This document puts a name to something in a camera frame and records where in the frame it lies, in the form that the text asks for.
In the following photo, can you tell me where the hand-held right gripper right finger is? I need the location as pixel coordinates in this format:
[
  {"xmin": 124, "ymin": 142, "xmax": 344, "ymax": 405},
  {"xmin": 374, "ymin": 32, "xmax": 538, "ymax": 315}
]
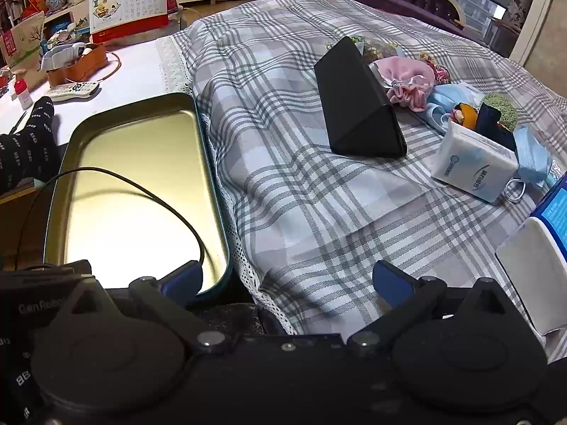
[{"xmin": 348, "ymin": 260, "xmax": 510, "ymax": 355}]

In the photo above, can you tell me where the black triangular glasses case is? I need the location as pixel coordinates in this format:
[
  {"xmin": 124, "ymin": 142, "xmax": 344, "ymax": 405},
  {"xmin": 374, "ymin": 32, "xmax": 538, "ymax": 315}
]
[{"xmin": 314, "ymin": 35, "xmax": 408, "ymax": 159}]

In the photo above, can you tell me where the beige paper bag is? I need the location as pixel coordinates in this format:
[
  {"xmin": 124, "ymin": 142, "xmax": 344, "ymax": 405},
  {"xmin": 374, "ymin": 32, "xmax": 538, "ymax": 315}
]
[{"xmin": 0, "ymin": 11, "xmax": 47, "ymax": 68}]

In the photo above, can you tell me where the navy fabric pouch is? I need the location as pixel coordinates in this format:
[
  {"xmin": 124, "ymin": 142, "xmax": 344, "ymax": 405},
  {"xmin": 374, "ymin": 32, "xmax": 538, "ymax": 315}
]
[{"xmin": 451, "ymin": 102, "xmax": 517, "ymax": 151}]

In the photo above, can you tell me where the beige crochet piece red clip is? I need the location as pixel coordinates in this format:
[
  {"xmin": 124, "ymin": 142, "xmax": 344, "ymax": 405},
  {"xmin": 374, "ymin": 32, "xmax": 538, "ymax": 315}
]
[{"xmin": 419, "ymin": 51, "xmax": 451, "ymax": 85}]

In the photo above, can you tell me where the desk calendar red base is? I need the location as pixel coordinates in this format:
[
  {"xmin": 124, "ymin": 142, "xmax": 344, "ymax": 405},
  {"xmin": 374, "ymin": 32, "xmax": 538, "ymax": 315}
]
[{"xmin": 89, "ymin": 0, "xmax": 170, "ymax": 46}]

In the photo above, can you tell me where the grey plaid blanket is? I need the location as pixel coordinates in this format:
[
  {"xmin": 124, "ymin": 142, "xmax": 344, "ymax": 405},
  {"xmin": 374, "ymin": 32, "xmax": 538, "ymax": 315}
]
[{"xmin": 170, "ymin": 0, "xmax": 567, "ymax": 359}]

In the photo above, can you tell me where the bag of dried mushrooms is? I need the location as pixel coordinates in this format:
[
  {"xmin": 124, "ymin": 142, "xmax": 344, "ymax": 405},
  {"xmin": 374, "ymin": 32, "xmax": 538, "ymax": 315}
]
[{"xmin": 325, "ymin": 38, "xmax": 400, "ymax": 62}]

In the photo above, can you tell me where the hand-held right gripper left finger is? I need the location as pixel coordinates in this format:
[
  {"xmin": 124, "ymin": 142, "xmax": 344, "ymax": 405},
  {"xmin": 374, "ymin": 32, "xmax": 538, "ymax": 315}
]
[{"xmin": 66, "ymin": 260, "xmax": 231, "ymax": 355}]

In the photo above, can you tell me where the purple tufted sofa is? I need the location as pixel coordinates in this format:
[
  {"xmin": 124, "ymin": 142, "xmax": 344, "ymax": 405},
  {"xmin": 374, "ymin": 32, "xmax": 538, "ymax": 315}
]
[{"xmin": 307, "ymin": 0, "xmax": 493, "ymax": 46}]

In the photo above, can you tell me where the pink drawstring pouch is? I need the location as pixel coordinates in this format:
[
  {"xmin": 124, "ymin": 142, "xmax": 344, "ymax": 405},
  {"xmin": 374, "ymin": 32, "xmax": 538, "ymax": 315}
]
[{"xmin": 370, "ymin": 57, "xmax": 437, "ymax": 112}]

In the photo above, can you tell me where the white tissue pack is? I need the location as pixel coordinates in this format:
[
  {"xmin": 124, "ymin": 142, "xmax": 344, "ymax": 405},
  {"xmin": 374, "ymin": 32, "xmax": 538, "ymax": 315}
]
[{"xmin": 431, "ymin": 119, "xmax": 519, "ymax": 205}]

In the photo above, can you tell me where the white lace table cloth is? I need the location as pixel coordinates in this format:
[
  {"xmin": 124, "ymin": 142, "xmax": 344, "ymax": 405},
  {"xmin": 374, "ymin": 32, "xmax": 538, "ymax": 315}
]
[{"xmin": 155, "ymin": 35, "xmax": 194, "ymax": 96}]

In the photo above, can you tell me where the black cable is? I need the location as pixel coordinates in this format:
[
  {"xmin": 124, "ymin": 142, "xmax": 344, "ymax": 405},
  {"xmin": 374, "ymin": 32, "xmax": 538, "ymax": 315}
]
[{"xmin": 11, "ymin": 166, "xmax": 205, "ymax": 272}]

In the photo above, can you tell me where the light blue face mask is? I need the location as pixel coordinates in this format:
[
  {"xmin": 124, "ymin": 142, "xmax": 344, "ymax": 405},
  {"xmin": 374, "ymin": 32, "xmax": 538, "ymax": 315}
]
[
  {"xmin": 503, "ymin": 126, "xmax": 555, "ymax": 204},
  {"xmin": 426, "ymin": 83, "xmax": 484, "ymax": 134}
]

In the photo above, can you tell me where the black printed cloth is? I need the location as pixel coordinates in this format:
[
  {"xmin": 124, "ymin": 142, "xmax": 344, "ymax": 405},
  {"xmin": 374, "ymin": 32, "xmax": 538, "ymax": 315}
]
[{"xmin": 0, "ymin": 96, "xmax": 61, "ymax": 196}]

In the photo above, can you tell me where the gold metal tin tray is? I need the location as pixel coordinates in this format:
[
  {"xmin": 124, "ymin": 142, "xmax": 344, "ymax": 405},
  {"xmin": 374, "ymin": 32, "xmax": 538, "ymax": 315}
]
[{"xmin": 44, "ymin": 93, "xmax": 231, "ymax": 295}]

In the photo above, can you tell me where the green scrub pad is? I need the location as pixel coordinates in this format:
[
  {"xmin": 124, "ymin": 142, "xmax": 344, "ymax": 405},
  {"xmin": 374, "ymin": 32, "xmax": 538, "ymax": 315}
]
[{"xmin": 481, "ymin": 93, "xmax": 519, "ymax": 132}]

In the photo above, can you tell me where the blue white box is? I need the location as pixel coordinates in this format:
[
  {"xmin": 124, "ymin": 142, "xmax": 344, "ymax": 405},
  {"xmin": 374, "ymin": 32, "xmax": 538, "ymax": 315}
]
[
  {"xmin": 528, "ymin": 172, "xmax": 567, "ymax": 255},
  {"xmin": 495, "ymin": 219, "xmax": 567, "ymax": 338}
]

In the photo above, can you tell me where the white remote control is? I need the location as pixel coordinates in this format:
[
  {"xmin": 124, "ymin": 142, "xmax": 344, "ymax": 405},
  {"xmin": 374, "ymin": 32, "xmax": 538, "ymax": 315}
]
[{"xmin": 44, "ymin": 80, "xmax": 101, "ymax": 101}]

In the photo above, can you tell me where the white bottle red cap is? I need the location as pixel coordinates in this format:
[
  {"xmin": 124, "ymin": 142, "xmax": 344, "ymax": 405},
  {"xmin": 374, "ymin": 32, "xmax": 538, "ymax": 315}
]
[{"xmin": 13, "ymin": 77, "xmax": 34, "ymax": 109}]

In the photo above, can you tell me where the clear plastic wrapper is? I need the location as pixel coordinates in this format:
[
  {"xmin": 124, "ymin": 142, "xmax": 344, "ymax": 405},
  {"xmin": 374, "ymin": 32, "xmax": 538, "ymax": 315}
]
[{"xmin": 545, "ymin": 159, "xmax": 567, "ymax": 187}]

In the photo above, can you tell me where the brown leather desk tray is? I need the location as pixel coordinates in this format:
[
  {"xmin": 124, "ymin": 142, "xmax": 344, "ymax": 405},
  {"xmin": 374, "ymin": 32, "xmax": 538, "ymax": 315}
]
[{"xmin": 46, "ymin": 43, "xmax": 110, "ymax": 88}]

